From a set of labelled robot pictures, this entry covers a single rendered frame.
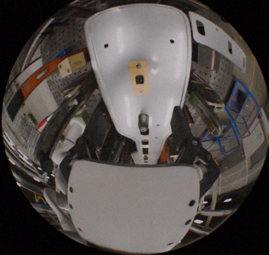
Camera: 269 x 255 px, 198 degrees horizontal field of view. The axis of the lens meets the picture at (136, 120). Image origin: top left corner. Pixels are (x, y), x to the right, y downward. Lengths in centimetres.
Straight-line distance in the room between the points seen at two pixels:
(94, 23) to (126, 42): 10
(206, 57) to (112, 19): 23
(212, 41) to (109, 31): 23
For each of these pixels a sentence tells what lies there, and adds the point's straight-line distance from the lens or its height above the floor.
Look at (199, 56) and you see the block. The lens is 25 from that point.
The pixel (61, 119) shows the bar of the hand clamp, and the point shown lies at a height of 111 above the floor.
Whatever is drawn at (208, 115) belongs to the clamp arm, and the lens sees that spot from 22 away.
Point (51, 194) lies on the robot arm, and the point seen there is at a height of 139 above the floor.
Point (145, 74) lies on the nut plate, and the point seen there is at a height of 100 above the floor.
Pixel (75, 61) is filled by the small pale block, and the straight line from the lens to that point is 19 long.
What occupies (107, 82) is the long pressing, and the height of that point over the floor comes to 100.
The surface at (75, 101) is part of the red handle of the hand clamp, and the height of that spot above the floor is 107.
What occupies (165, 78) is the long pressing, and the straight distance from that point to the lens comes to 21.
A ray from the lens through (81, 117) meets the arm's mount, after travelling 77.
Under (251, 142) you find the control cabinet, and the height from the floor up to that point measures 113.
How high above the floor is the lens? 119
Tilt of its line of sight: 41 degrees down
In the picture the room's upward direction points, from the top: 175 degrees counter-clockwise
